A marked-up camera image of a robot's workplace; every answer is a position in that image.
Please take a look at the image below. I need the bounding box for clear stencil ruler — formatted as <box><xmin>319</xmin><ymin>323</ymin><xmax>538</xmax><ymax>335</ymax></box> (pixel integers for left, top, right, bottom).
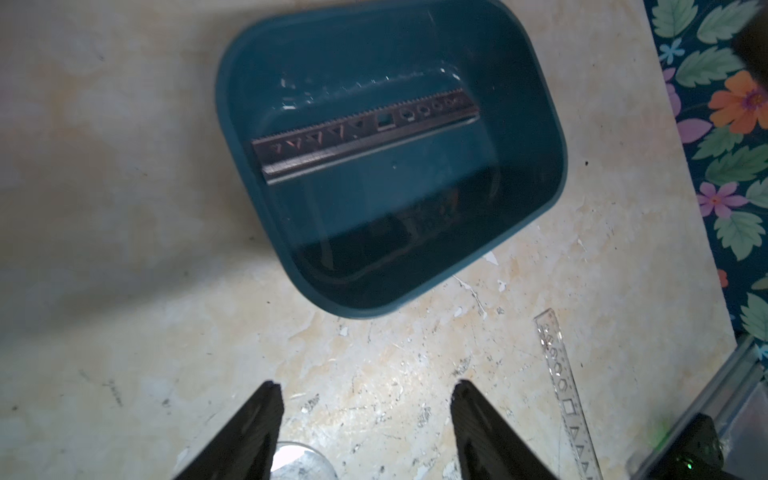
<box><xmin>534</xmin><ymin>308</ymin><xmax>603</xmax><ymax>480</ymax></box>

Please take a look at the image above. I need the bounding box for pink stencil ruler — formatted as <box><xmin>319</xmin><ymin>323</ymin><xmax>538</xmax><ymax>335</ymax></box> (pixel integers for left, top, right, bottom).
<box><xmin>251</xmin><ymin>89</ymin><xmax>480</xmax><ymax>166</ymax></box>

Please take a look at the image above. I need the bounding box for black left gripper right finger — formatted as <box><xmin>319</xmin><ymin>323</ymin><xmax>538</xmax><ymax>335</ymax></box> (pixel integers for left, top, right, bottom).
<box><xmin>450</xmin><ymin>380</ymin><xmax>554</xmax><ymax>480</ymax></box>

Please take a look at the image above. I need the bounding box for clear protractor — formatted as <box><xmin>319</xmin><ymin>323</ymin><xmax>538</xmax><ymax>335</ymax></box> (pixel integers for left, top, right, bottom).
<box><xmin>270</xmin><ymin>442</ymin><xmax>338</xmax><ymax>480</ymax></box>

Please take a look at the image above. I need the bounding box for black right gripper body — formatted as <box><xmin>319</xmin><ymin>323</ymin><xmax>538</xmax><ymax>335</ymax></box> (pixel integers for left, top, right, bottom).
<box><xmin>635</xmin><ymin>412</ymin><xmax>744</xmax><ymax>479</ymax></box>

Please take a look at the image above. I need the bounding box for teal plastic storage box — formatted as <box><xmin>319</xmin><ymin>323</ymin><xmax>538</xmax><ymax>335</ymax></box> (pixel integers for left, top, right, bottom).
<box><xmin>215</xmin><ymin>1</ymin><xmax>568</xmax><ymax>319</ymax></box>

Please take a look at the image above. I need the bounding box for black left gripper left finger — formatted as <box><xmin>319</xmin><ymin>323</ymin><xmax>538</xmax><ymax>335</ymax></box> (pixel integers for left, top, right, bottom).
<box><xmin>177</xmin><ymin>381</ymin><xmax>284</xmax><ymax>480</ymax></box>

